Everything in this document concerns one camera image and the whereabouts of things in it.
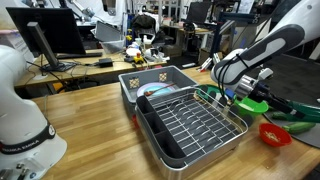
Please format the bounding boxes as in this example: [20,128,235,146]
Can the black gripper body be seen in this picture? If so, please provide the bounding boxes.
[248,81,278,104]

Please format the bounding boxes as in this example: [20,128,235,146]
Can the dark green plastic cup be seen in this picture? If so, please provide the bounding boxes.
[286,99,320,124]

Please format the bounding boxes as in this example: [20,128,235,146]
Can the light green food pieces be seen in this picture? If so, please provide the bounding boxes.
[264,130,283,143]

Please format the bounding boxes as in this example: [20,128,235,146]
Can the white Franka robot base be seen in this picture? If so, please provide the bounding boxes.
[0,44,68,180]

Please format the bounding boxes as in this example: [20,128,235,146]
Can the light green colander bowl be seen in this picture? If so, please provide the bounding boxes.
[234,96,269,117]

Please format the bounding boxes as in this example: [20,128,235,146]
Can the orange plastic bowl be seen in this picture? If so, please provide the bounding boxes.
[258,122,293,148]

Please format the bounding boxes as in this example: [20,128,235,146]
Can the small green cucumber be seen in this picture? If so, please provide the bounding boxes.
[270,112,292,122]

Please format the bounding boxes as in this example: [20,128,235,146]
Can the large green zucchini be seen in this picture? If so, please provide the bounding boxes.
[282,121,317,136]

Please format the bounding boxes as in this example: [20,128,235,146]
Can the grey round tray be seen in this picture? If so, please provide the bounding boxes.
[263,111,320,149]

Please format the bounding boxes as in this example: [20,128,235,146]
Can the dark green plate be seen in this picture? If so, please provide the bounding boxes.
[196,83,223,101]

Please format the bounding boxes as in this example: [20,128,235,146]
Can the white bars bundle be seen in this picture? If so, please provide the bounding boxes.
[199,53,218,73]

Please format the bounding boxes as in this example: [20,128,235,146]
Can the grey remote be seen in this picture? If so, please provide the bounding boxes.
[181,62,198,69]

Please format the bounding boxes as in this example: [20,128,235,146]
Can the grey plastic bin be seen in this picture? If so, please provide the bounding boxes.
[117,65,199,118]

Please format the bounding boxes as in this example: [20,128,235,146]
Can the light blue plate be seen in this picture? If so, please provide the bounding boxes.
[146,85,174,98]

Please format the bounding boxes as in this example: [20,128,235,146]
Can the black background monitor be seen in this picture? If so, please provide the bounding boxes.
[185,1,213,25]

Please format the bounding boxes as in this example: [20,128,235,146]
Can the wooden spoon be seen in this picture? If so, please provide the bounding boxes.
[143,83,177,98]

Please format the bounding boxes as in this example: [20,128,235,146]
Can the grey cutlery holder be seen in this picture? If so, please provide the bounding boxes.
[134,95,188,169]

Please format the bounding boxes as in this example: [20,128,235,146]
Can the lavender plate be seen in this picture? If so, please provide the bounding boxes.
[136,82,176,98]

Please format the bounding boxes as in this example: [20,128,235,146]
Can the white bottle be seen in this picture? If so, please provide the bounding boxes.
[142,34,154,46]

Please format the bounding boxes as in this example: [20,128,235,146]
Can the yellow toy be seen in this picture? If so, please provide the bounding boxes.
[133,52,145,65]

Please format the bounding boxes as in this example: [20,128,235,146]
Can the red plastic item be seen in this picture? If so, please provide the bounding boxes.
[131,114,140,130]

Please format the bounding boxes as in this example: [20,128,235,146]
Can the black backpack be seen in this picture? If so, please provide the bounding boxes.
[130,13,158,34]

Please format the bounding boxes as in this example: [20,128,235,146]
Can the black power adapter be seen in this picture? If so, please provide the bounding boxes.
[98,57,114,68]

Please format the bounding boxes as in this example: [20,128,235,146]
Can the wooden background desk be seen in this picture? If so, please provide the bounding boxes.
[14,49,168,89]

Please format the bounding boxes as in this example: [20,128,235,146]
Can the black computer monitor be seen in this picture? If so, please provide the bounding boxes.
[5,7,87,73]

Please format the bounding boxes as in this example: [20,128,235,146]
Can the white printed box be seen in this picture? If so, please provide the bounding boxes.
[0,31,34,63]

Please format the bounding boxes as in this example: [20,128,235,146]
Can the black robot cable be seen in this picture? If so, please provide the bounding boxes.
[215,53,250,99]

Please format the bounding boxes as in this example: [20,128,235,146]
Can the metal wire dish rack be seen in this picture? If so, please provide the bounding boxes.
[134,85,254,180]

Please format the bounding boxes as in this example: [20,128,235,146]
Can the dark blue metal frame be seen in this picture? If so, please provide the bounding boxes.
[209,12,262,64]

